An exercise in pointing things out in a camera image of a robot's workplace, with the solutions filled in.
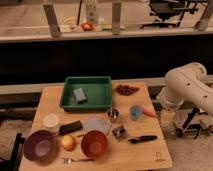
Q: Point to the blue cup with carrot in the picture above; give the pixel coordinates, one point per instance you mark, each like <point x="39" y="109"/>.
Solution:
<point x="136" y="111"/>

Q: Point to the blue grey sponge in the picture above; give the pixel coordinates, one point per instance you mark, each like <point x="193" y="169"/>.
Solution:
<point x="79" y="95"/>

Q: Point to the black rectangular block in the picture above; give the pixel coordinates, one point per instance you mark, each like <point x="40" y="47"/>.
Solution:
<point x="71" y="127"/>

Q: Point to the wooden table board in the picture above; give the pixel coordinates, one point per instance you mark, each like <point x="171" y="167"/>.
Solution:
<point x="121" y="155"/>

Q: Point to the small metal cup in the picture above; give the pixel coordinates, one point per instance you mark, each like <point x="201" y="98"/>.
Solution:
<point x="113" y="114"/>

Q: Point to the green plastic tray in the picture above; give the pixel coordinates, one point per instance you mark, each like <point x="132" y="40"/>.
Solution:
<point x="97" y="89"/>

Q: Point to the orange bowl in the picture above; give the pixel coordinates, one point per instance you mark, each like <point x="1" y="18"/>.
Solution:
<point x="94" y="144"/>

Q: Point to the dark metallic gripper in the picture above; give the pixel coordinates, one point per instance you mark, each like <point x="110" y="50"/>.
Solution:
<point x="119" y="133"/>

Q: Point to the black office chair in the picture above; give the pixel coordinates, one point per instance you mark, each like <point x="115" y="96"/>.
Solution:
<point x="170" y="13"/>

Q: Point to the red fruit on shelf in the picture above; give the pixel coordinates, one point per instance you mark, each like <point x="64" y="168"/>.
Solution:
<point x="87" y="26"/>

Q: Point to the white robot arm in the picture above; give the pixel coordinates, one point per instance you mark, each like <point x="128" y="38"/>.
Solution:
<point x="185" y="83"/>

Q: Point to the metal spoon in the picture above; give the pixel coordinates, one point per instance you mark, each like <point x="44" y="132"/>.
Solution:
<point x="70" y="160"/>

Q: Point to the black handled brush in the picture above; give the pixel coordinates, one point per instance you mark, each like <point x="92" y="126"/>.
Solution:
<point x="141" y="139"/>

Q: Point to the purple bowl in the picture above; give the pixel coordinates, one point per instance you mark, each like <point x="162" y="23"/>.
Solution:
<point x="38" y="145"/>

